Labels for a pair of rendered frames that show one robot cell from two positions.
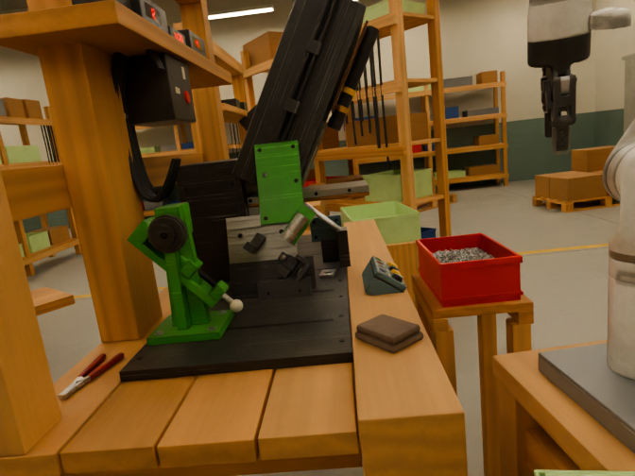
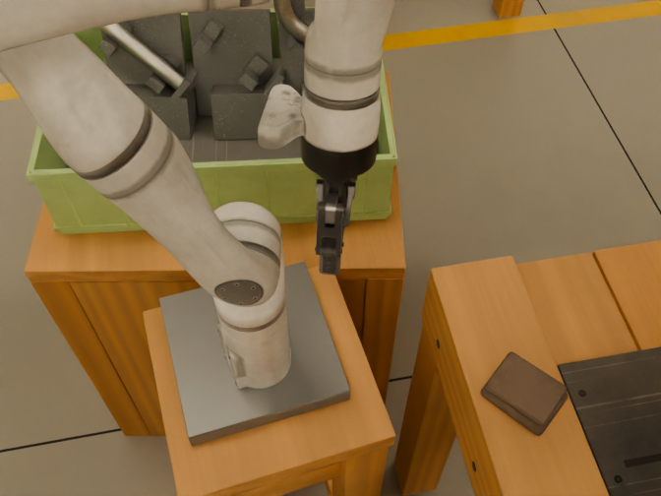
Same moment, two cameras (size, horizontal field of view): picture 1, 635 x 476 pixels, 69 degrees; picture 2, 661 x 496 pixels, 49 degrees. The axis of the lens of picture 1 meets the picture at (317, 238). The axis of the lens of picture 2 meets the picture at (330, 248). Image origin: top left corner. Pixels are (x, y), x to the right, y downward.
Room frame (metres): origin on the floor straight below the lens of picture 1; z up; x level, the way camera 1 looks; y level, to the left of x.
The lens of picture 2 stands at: (1.13, -0.48, 1.88)
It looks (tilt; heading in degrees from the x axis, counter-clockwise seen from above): 55 degrees down; 166
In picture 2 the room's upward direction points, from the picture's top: straight up
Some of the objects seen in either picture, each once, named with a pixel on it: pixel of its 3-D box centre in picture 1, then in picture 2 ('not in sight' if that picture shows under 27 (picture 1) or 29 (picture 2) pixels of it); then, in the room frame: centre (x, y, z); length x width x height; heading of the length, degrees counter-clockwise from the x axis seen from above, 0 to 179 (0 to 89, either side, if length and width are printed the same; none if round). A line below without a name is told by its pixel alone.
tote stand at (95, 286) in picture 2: not in sight; (244, 271); (0.13, -0.44, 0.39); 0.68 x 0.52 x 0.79; 76
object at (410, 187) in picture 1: (330, 148); not in sight; (4.58, -0.22, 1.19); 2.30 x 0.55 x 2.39; 37
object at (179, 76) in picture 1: (159, 93); not in sight; (1.21, 0.35, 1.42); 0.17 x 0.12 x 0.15; 176
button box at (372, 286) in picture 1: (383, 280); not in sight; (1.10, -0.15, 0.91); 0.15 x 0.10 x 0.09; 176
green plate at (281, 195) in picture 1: (281, 181); not in sight; (1.23, 0.08, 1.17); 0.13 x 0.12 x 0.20; 176
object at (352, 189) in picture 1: (301, 194); not in sight; (1.38, 0.03, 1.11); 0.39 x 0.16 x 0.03; 86
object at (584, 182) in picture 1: (589, 177); not in sight; (6.42, -3.85, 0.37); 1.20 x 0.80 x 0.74; 95
